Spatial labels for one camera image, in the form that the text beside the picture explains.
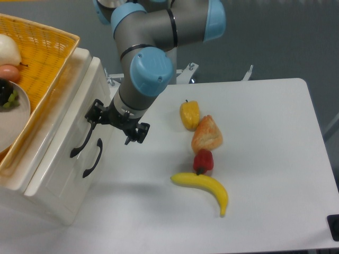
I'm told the yellow woven basket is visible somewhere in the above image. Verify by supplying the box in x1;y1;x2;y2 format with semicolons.
1;14;80;177

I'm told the white metal frame bracket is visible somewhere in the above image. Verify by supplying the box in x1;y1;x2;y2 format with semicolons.
104;62;254;87

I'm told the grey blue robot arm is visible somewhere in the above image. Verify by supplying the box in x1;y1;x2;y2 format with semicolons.
85;1;226;143

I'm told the white drawer cabinet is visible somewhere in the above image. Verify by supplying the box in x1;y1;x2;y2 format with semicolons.
1;48;113;225

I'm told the white plate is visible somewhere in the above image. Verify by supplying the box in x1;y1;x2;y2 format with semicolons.
1;82;31;153

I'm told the yellow bell pepper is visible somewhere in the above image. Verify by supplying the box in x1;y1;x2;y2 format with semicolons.
180;101;200;131

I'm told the pink sausage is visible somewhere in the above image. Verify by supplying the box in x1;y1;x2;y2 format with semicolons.
0;65;20;82

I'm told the croissant bread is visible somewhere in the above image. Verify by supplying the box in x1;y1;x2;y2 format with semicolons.
191;115;224;154

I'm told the yellow banana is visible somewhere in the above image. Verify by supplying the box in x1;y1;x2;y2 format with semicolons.
170;173;229;217

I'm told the white pear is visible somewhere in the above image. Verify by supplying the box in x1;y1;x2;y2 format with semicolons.
1;34;28;67

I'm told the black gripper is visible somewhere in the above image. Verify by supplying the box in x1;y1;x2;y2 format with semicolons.
85;99;150;145

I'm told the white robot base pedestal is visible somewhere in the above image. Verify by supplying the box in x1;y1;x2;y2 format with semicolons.
166;48;177;85

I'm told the black device at edge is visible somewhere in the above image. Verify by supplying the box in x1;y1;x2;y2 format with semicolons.
327;214;339;242

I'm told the dark grapes bunch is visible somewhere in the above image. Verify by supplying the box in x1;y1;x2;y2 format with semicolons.
1;78;19;109

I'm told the red bell pepper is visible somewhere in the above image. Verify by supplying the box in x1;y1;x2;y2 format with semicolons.
193;149;214;175

